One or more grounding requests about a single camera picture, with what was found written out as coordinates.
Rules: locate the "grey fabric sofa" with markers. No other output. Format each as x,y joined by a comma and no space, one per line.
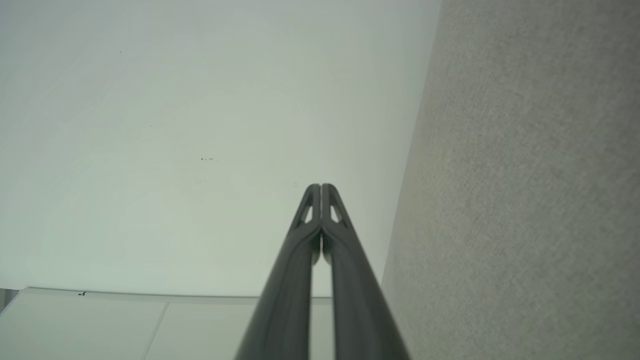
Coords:
525,190

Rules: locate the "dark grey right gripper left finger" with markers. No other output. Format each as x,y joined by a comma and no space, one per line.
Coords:
290,280

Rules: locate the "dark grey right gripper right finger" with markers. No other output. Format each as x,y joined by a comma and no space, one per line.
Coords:
355,290

